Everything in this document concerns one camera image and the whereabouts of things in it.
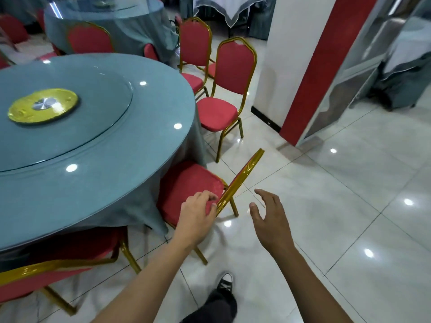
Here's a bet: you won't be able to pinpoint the person's right hand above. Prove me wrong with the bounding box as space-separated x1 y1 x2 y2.
249 188 296 256

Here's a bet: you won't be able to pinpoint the person's left hand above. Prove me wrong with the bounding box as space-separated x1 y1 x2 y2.
173 190 219 249

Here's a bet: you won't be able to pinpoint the person's right forearm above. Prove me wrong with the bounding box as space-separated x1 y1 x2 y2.
274 247 354 323

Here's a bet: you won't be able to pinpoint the person's left forearm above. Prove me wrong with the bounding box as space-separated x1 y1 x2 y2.
91 238 194 323

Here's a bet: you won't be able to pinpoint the glass lazy susan turntable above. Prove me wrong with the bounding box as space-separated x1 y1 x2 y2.
0 65 134 173
67 0 149 14

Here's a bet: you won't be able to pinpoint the black white canvas sneaker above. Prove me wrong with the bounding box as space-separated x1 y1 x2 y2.
217 273 234 293

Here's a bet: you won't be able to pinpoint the black trousers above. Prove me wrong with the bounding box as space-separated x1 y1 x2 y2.
181 289 238 323

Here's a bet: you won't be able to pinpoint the grey clothed table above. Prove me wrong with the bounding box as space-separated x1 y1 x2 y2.
369 26 431 111

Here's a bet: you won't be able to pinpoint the white clothed table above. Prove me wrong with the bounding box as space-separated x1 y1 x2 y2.
178 0 277 41

